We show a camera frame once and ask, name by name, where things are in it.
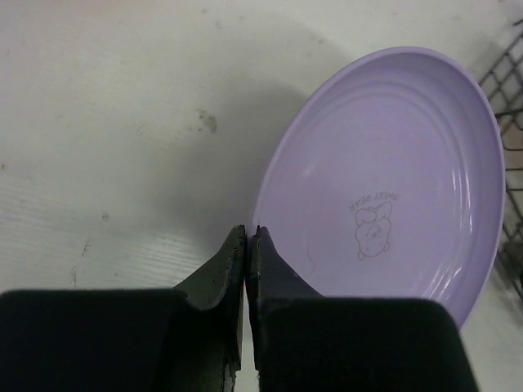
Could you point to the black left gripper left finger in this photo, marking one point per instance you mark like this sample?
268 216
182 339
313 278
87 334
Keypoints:
183 338

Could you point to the purple plate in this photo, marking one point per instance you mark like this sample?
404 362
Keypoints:
390 182

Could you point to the black wire dish rack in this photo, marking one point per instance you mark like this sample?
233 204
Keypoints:
502 83

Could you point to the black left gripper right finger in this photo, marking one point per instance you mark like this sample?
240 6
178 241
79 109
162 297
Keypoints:
307 342

